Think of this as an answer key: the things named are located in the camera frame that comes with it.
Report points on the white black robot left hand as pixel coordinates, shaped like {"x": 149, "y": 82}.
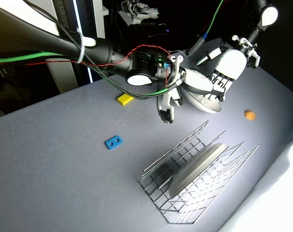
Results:
{"x": 233, "y": 62}

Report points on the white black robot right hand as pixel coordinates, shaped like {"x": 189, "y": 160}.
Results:
{"x": 197, "y": 81}

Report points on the all white round plate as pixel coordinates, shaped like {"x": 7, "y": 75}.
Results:
{"x": 197, "y": 166}

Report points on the grey plug with blue tip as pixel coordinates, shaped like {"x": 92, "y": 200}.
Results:
{"x": 197, "y": 46}

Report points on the orange swirl toy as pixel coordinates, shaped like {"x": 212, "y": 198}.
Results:
{"x": 250, "y": 115}

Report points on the yellow flat block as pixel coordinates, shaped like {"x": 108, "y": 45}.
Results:
{"x": 125, "y": 99}

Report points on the white grey electronic device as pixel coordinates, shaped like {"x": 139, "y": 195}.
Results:
{"x": 139, "y": 13}

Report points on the blue block with two holes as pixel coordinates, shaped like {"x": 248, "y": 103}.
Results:
{"x": 114, "y": 142}

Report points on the white zip tie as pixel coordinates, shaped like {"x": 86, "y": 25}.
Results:
{"x": 89, "y": 41}

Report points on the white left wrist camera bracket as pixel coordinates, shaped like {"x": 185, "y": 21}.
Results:
{"x": 256, "y": 59}

